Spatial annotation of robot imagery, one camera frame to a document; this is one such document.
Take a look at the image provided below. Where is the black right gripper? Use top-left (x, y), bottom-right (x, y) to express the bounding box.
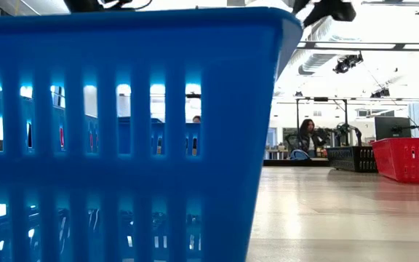
top-left (292, 0), bottom-right (357, 28)

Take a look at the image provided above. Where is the black plastic basket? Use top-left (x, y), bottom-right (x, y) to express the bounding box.
top-left (325, 145), bottom-right (378, 173)

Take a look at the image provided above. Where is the black ceiling-mounted device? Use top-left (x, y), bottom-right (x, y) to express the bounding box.
top-left (370, 87), bottom-right (391, 99)
top-left (332, 53), bottom-right (364, 75)

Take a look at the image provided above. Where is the ceiling light fixture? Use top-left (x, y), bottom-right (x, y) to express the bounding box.
top-left (361, 0), bottom-right (419, 15)

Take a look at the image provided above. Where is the ceiling light beam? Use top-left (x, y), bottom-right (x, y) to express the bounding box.
top-left (296, 41), bottom-right (419, 52)

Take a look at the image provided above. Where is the black monitor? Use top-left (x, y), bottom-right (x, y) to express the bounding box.
top-left (374, 116), bottom-right (412, 141)

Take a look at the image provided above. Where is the blue backpack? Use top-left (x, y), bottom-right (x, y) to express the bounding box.
top-left (289, 148), bottom-right (311, 161)

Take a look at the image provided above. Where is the grey ventilation duct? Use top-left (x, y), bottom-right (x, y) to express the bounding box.
top-left (298, 53), bottom-right (338, 76)

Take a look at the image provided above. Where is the black background stand frame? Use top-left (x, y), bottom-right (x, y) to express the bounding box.
top-left (295, 97), bottom-right (349, 146)

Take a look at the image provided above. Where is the black aluminium rig frame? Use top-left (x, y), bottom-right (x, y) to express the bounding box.
top-left (263, 159), bottom-right (330, 167)

